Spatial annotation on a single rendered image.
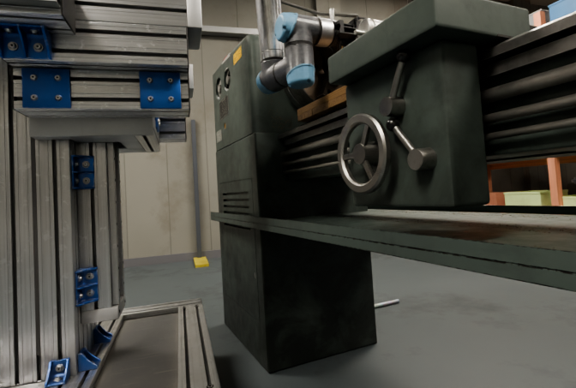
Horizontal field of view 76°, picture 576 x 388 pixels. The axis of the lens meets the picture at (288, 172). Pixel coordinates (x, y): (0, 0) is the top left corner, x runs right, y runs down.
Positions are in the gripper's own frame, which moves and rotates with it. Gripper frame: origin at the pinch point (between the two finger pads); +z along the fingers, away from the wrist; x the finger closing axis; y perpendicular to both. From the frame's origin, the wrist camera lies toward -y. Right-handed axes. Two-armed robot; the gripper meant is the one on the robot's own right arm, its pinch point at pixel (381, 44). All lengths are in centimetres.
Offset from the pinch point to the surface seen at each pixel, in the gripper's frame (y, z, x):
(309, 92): -22.6, -13.7, -9.8
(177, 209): -302, -22, -57
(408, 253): 42, -33, -54
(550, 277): 64, -33, -54
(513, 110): 52, -19, -33
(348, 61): 29.3, -33.1, -18.4
